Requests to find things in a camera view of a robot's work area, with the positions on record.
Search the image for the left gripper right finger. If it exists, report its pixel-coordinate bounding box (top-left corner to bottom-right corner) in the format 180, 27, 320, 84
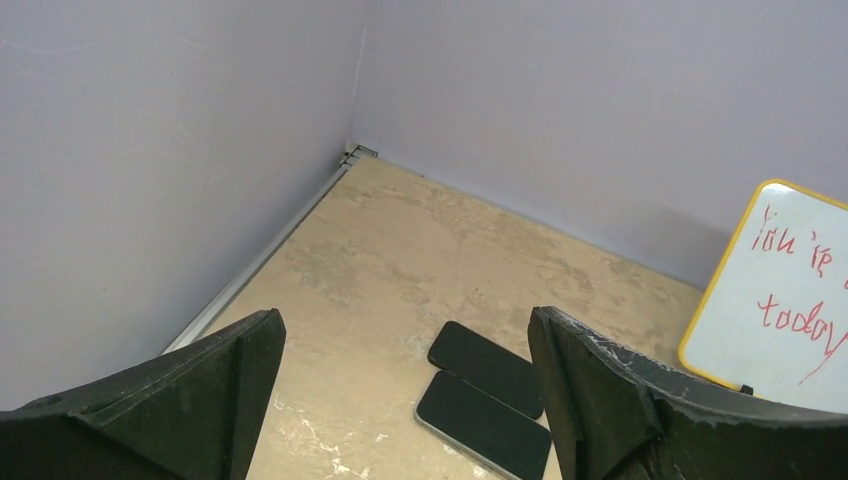
527, 306, 847, 479

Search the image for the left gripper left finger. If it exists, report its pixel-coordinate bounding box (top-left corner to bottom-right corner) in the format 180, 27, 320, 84
1, 309, 286, 479

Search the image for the black phone without case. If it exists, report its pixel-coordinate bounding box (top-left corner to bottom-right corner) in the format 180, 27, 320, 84
414, 369, 554, 480

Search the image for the white board yellow frame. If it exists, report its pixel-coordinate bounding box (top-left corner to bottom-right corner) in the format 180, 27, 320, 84
678, 179, 847, 414

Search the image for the aluminium frame rail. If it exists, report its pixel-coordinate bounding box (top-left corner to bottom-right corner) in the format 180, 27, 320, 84
161, 144, 379, 355

